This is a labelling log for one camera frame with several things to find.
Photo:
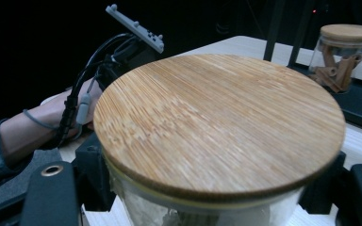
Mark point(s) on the short jar with brown sticks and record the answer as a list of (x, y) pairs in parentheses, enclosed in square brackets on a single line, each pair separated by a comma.
[(348, 33)]

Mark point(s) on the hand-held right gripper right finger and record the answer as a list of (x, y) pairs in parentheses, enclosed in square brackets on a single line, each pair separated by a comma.
[(323, 194)]

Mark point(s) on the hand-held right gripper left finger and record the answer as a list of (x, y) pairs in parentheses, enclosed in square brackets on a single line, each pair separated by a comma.
[(94, 175)]

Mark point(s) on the black metal shelf rack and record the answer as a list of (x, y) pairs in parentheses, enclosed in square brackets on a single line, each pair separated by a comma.
[(358, 103)]

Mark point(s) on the glass jar with dark contents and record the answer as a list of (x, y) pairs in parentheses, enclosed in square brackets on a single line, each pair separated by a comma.
[(217, 125)]

